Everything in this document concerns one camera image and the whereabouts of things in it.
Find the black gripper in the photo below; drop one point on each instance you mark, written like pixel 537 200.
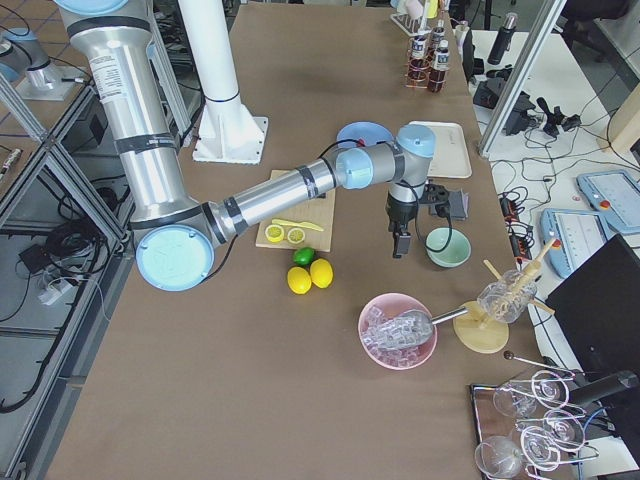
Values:
pixel 398 213

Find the blue plate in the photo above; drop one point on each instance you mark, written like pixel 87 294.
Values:
pixel 363 133

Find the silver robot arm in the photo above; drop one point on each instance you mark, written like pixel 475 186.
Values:
pixel 24 60
pixel 298 102

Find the green bowl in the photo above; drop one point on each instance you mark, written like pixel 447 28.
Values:
pixel 448 248

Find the grey folded cloth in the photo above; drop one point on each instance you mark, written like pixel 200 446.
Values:
pixel 458 205

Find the wooden cutting board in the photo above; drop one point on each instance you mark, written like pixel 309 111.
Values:
pixel 319 211

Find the upper yellow lemon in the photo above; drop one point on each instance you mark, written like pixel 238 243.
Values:
pixel 321 273

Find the yellow lemon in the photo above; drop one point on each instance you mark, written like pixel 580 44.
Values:
pixel 299 280
pixel 321 273

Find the steel ice scoop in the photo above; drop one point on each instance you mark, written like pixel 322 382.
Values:
pixel 413 328

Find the cream rabbit tray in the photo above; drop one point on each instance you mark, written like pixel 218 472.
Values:
pixel 451 158

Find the green lime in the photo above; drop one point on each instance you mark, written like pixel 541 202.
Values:
pixel 304 256

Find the lemon slice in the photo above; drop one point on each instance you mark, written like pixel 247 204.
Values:
pixel 296 236

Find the lower yellow lemon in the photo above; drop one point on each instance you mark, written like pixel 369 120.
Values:
pixel 299 280

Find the pink bowl of ice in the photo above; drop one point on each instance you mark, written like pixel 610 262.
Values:
pixel 374 315

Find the clear glass mug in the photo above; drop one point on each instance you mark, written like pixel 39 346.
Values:
pixel 506 299

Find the wooden glass stand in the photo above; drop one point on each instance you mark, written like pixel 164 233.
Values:
pixel 480 332

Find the lemon half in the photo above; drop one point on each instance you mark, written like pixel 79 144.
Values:
pixel 274 233

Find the blue teach pendant near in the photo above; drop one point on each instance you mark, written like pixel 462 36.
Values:
pixel 580 232

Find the blue teach pendant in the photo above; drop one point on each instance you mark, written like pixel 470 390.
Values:
pixel 580 232
pixel 615 194

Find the lower left drink bottle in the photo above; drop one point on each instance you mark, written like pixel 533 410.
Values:
pixel 416 65

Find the lower right drink bottle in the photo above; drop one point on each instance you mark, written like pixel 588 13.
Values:
pixel 439 67

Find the black monitor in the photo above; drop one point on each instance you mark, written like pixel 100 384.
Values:
pixel 597 308

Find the top dark drink bottle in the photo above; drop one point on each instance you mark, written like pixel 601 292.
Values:
pixel 438 34

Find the white cup rack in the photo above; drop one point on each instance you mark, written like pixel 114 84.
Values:
pixel 415 27

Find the paper cup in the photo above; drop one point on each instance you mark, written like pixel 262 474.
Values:
pixel 460 33

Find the blue teach pendant far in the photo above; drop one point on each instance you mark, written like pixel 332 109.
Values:
pixel 615 194

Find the black thermos bottle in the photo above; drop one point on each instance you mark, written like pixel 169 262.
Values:
pixel 503 38

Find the wine glass rack tray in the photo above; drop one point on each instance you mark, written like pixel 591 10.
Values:
pixel 527 428

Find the pink cup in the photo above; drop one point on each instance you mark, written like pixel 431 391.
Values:
pixel 414 8

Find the copper wire bottle rack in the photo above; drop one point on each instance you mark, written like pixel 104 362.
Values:
pixel 422 84

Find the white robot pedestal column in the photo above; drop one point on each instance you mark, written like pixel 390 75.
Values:
pixel 228 132

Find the aluminium frame post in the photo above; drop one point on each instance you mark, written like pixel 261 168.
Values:
pixel 542 26

